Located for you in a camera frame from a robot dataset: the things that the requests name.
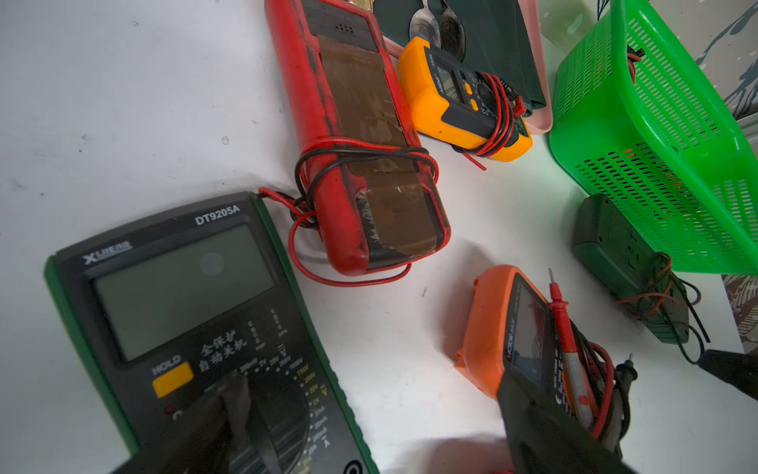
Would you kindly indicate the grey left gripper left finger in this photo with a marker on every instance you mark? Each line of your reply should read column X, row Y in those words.
column 201, row 440

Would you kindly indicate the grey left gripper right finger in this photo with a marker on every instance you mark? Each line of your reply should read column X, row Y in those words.
column 543, row 438

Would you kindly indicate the green-edged black multimeter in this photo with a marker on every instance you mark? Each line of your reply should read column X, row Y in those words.
column 161, row 309

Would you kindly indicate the red taped multimeter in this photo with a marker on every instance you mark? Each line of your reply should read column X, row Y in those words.
column 365, row 182

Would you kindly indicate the yellow multimeter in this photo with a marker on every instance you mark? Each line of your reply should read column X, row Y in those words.
column 477, row 113

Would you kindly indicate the green plastic basket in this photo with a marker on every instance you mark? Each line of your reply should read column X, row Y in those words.
column 636, row 120

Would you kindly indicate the dark green cloth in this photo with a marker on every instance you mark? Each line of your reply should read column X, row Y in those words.
column 496, row 39

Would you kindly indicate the dark metal spoon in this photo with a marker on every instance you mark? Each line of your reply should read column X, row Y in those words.
column 452, row 34

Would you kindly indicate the white-handled spoon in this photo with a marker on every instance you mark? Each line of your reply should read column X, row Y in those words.
column 424, row 25

